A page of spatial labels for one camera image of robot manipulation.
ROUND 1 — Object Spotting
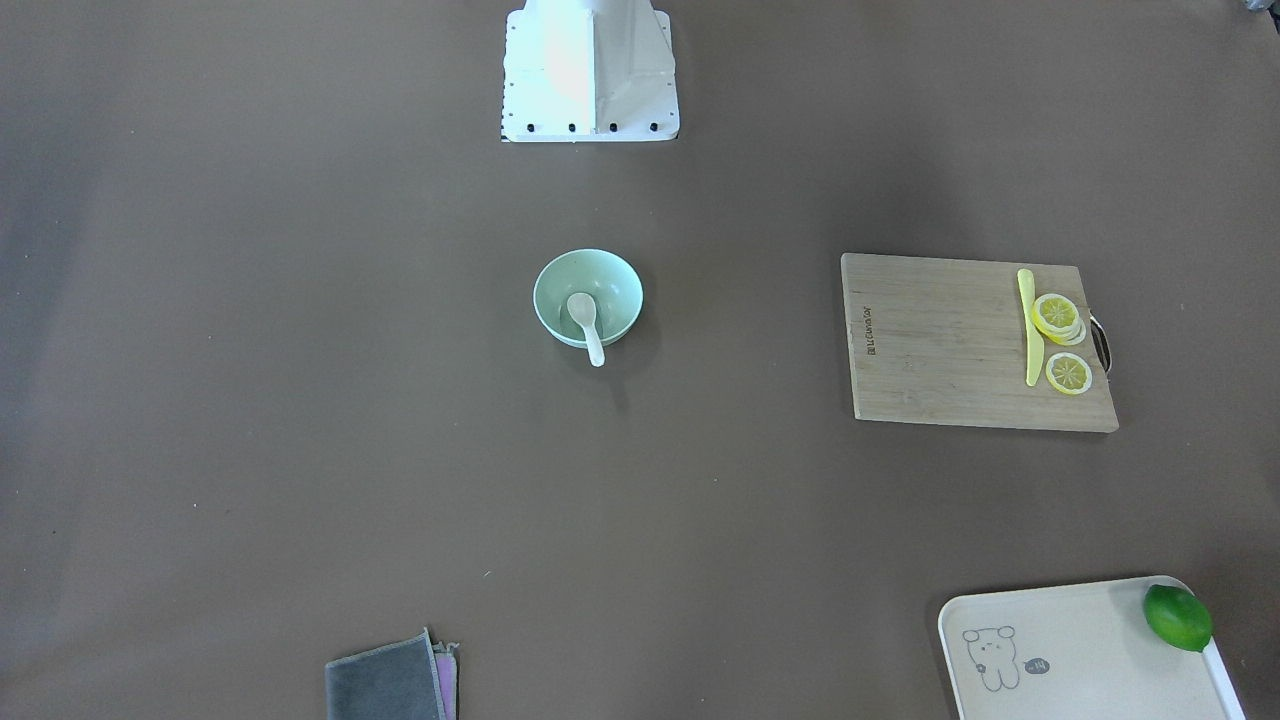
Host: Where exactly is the light green bowl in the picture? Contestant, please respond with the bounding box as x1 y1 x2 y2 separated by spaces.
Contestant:
532 249 644 348

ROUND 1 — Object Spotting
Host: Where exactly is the bamboo cutting board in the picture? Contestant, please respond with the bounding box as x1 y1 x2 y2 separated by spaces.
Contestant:
840 252 1119 433

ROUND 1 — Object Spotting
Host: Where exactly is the grey folded cloth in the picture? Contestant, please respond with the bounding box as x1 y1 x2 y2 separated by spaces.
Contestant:
325 628 460 719

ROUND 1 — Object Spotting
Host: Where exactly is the yellow plastic knife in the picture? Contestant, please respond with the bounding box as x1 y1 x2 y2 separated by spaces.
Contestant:
1016 268 1044 387

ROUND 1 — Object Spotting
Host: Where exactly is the stacked lemon slice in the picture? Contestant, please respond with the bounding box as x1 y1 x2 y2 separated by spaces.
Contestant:
1030 293 1087 346

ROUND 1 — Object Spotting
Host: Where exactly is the cream rabbit tray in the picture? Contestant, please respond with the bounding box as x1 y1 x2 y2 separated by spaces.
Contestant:
937 575 1244 719

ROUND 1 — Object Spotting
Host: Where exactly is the green lime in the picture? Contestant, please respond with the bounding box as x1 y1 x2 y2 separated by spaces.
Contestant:
1142 584 1213 653

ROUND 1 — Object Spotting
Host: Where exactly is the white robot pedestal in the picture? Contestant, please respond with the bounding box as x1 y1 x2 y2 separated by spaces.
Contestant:
500 1 681 143

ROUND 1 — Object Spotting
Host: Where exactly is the lemon slice near handle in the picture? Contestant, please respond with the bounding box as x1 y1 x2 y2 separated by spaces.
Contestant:
1044 352 1093 396

